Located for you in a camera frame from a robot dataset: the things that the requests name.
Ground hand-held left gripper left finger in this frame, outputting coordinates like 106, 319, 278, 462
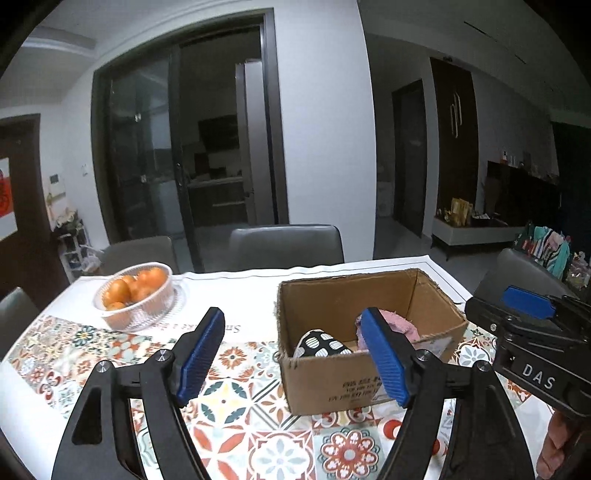
51, 307, 226, 480

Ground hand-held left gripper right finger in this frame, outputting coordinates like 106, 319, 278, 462
357, 307, 537, 480

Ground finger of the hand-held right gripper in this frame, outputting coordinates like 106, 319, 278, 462
464, 296, 514, 334
503, 285, 556, 319

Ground pink fluffy headband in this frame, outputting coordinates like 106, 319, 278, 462
355, 309, 421, 343

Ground black white patterned sock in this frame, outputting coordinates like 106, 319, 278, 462
293, 327, 355, 359

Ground brown cardboard box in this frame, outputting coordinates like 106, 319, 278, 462
276, 268, 470, 416

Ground person's right hand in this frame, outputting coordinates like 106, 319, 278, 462
535, 410, 579, 480

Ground grey dining chair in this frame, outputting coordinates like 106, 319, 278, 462
228, 224, 345, 273
0, 287, 41, 359
473, 248, 579, 306
99, 236, 174, 278

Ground colourful clothes pile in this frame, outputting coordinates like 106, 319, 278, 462
516, 223, 574, 281

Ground white plastic basket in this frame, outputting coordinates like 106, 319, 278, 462
93, 261, 175, 331

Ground white low cabinet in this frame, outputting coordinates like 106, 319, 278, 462
431, 214, 528, 262

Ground yellow gift boxes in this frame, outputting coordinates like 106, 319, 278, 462
449, 198, 475, 227

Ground patterned tablecloth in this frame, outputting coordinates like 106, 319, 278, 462
0, 256, 557, 480

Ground dark sideboard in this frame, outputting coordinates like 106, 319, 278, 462
486, 161, 563, 228

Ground small storage rack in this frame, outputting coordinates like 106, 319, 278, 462
50, 209, 101, 283

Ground dark interior door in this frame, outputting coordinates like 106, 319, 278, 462
392, 78, 431, 237

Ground tall brown cabinet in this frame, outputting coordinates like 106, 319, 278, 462
429, 57, 479, 219

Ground dark sliding glass door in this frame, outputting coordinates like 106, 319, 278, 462
92, 13, 290, 274

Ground brown entrance door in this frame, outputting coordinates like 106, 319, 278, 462
0, 114, 68, 315

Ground red door poster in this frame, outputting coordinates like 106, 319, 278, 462
0, 156, 13, 219

